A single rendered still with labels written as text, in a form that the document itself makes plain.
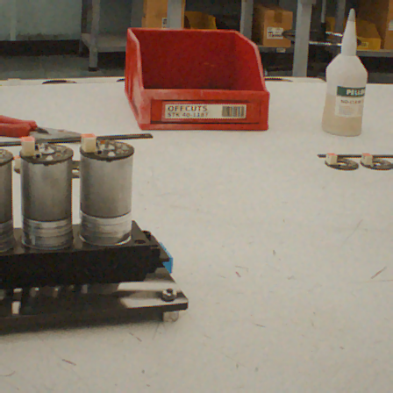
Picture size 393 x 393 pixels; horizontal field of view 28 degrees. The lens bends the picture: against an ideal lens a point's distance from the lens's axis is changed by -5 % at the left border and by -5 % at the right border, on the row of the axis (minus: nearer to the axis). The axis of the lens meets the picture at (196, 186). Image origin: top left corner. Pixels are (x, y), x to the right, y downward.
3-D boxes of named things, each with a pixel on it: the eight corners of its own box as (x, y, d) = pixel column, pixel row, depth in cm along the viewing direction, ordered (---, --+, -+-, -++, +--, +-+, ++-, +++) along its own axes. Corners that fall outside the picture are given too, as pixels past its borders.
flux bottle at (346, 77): (352, 139, 63) (364, 14, 60) (314, 129, 65) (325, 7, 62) (367, 130, 66) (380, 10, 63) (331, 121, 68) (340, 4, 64)
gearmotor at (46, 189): (77, 265, 37) (77, 156, 35) (25, 268, 36) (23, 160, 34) (67, 243, 39) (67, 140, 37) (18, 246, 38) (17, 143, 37)
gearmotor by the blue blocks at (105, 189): (136, 260, 38) (140, 153, 36) (85, 264, 37) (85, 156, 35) (123, 239, 40) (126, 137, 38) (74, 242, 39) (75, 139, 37)
